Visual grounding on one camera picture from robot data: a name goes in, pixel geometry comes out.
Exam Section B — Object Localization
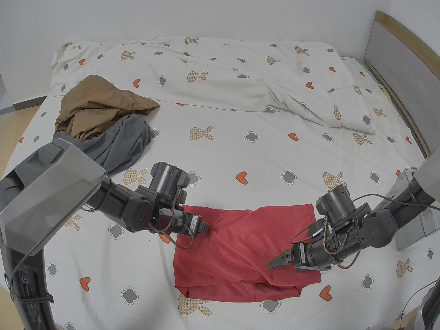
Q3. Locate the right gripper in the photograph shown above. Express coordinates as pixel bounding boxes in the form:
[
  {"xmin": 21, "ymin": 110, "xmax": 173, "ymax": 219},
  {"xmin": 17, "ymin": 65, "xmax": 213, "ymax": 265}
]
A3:
[{"xmin": 267, "ymin": 233, "xmax": 350, "ymax": 274}]

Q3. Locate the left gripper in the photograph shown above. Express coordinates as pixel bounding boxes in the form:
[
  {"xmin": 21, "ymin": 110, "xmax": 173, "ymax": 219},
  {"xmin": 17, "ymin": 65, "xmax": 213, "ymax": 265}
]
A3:
[{"xmin": 159, "ymin": 209, "xmax": 209, "ymax": 237}]

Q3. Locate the red shirt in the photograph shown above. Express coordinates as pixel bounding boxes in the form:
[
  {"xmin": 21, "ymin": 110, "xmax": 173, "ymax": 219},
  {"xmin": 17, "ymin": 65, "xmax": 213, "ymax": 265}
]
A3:
[{"xmin": 173, "ymin": 203, "xmax": 322, "ymax": 303}]

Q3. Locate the bed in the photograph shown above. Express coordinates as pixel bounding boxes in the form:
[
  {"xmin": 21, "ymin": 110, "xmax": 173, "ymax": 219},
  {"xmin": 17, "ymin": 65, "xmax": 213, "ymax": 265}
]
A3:
[{"xmin": 0, "ymin": 11, "xmax": 440, "ymax": 330}]

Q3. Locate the grey garment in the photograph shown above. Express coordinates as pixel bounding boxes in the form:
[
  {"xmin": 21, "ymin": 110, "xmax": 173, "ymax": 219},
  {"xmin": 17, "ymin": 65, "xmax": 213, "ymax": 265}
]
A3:
[{"xmin": 52, "ymin": 115, "xmax": 154, "ymax": 177}]

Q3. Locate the clear plastic box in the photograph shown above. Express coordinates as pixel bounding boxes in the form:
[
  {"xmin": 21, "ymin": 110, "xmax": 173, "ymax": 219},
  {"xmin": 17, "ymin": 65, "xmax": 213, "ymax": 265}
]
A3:
[{"xmin": 395, "ymin": 167, "xmax": 440, "ymax": 251}]

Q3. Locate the brown garment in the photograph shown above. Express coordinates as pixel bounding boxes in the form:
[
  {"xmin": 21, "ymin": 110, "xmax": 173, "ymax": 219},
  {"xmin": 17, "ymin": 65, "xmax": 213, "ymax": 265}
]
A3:
[{"xmin": 55, "ymin": 75, "xmax": 161, "ymax": 140}]

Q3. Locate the white printed quilt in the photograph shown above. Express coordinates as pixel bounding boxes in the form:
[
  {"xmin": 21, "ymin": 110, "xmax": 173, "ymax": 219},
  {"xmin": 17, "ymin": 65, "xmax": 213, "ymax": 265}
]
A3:
[{"xmin": 51, "ymin": 36, "xmax": 376, "ymax": 131}]

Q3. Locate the black cable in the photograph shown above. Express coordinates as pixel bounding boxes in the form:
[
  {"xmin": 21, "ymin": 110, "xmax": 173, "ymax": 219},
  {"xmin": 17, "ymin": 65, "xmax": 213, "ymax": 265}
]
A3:
[
  {"xmin": 400, "ymin": 280, "xmax": 440, "ymax": 326},
  {"xmin": 149, "ymin": 215, "xmax": 197, "ymax": 250},
  {"xmin": 352, "ymin": 193, "xmax": 440, "ymax": 212},
  {"xmin": 291, "ymin": 226, "xmax": 312, "ymax": 245}
]

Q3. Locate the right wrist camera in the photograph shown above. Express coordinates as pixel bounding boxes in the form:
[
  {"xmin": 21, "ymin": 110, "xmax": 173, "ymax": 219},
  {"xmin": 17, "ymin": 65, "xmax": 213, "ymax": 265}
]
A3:
[{"xmin": 308, "ymin": 220, "xmax": 327, "ymax": 239}]

